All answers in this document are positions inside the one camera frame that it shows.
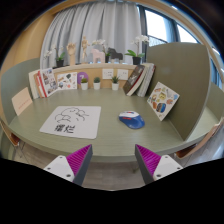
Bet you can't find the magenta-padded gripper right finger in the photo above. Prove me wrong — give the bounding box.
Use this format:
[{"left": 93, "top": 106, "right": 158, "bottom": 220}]
[{"left": 134, "top": 144, "right": 184, "bottom": 185}]

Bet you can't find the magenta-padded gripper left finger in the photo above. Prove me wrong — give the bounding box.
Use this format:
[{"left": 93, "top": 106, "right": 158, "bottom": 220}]
[{"left": 43, "top": 144, "right": 94, "bottom": 187}]

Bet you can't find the blue and white computer mouse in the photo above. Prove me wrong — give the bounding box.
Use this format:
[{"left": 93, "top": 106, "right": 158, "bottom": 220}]
[{"left": 118, "top": 110, "right": 146, "bottom": 130}]

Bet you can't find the white mouse pad with drawing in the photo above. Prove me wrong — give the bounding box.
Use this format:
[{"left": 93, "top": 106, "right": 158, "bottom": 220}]
[{"left": 39, "top": 105, "right": 102, "bottom": 140}]

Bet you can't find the large white sticker sheet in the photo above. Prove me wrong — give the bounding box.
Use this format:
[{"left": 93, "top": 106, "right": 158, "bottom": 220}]
[{"left": 146, "top": 81, "right": 180, "bottom": 122}]

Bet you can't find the small potted succulent white pot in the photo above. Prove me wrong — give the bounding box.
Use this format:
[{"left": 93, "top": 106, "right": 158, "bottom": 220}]
[
  {"left": 92, "top": 76, "right": 102, "bottom": 91},
  {"left": 80, "top": 77, "right": 89, "bottom": 91},
  {"left": 110, "top": 75, "right": 121, "bottom": 91}
]

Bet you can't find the thick white book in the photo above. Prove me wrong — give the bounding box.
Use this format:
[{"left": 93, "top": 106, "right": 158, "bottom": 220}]
[{"left": 131, "top": 63, "right": 152, "bottom": 97}]

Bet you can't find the small white sticker sheet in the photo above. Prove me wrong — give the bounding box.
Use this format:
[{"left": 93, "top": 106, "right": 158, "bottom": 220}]
[{"left": 56, "top": 71, "right": 79, "bottom": 91}]

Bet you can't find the white book with red spine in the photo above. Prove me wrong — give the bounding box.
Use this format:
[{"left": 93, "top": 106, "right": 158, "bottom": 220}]
[{"left": 137, "top": 63, "right": 156, "bottom": 98}]

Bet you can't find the black cover book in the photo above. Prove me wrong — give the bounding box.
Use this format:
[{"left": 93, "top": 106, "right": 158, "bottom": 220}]
[{"left": 122, "top": 64, "right": 146, "bottom": 95}]

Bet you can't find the pale pink card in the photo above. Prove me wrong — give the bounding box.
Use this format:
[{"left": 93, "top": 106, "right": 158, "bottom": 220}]
[{"left": 11, "top": 86, "right": 34, "bottom": 117}]

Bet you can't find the photo cover magazine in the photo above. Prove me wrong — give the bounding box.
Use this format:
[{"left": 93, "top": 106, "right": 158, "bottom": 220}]
[{"left": 37, "top": 67, "right": 59, "bottom": 98}]

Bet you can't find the round purple number sign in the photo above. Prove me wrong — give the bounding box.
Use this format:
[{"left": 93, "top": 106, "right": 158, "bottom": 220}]
[{"left": 76, "top": 71, "right": 90, "bottom": 85}]

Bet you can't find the brown book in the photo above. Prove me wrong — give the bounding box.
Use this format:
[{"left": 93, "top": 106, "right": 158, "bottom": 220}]
[{"left": 33, "top": 72, "right": 43, "bottom": 99}]

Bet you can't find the plain white book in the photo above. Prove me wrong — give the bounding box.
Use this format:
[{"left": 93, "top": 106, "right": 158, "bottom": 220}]
[{"left": 28, "top": 69, "right": 39, "bottom": 100}]

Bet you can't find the wooden back shelf board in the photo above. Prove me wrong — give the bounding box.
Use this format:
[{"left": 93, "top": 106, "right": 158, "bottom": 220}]
[{"left": 53, "top": 62, "right": 148, "bottom": 90}]

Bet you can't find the large green divider panel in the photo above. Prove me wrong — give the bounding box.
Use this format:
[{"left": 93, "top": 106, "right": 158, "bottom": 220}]
[{"left": 145, "top": 42, "right": 212, "bottom": 142}]

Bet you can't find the small white orchid black pot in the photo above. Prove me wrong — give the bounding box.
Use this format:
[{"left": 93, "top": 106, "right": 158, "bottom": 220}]
[{"left": 43, "top": 44, "right": 67, "bottom": 69}]

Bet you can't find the tall white orchid black pot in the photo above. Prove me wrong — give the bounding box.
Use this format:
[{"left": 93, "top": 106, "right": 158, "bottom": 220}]
[{"left": 124, "top": 34, "right": 150, "bottom": 66}]

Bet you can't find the low green divider panel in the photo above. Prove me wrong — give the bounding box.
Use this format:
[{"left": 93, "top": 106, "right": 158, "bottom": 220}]
[{"left": 0, "top": 57, "right": 41, "bottom": 125}]

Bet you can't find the pink horse figurine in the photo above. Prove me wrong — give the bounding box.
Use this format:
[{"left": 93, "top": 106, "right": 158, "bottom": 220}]
[{"left": 90, "top": 48, "right": 105, "bottom": 64}]

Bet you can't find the wooden hand model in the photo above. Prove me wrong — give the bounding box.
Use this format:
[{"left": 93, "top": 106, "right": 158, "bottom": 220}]
[{"left": 66, "top": 42, "right": 77, "bottom": 67}]

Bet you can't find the dark horse figurine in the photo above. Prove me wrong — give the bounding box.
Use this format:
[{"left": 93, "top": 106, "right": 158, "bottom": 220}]
[{"left": 107, "top": 47, "right": 124, "bottom": 64}]

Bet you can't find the wooden artist mannequin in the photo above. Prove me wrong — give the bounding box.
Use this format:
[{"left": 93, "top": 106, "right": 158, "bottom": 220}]
[{"left": 80, "top": 35, "right": 92, "bottom": 64}]

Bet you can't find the white orchid behind horses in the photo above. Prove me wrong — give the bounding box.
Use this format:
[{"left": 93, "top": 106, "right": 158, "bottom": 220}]
[{"left": 92, "top": 38, "right": 111, "bottom": 64}]

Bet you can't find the window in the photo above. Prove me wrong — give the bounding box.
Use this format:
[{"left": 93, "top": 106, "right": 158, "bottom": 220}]
[{"left": 138, "top": 4, "right": 224, "bottom": 89}]

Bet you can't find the grey curtain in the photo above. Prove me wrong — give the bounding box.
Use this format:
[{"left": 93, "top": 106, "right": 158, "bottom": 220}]
[{"left": 39, "top": 1, "right": 143, "bottom": 69}]

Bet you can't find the white wall socket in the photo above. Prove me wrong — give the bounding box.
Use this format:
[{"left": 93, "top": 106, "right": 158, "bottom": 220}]
[
  {"left": 101, "top": 68, "right": 115, "bottom": 80},
  {"left": 116, "top": 68, "right": 129, "bottom": 81}
]

